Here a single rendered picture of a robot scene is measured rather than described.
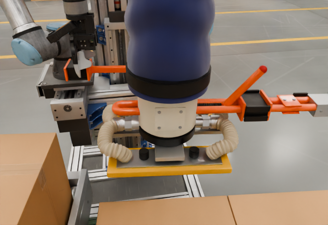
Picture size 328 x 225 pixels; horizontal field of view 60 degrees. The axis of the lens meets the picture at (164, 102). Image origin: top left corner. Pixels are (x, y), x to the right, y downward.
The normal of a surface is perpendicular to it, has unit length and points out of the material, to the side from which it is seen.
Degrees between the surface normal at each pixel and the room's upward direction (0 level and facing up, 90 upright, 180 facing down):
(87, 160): 0
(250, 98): 1
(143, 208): 0
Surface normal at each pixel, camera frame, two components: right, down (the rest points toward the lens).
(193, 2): 0.51, 0.15
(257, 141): 0.00, -0.85
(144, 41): -0.70, 0.14
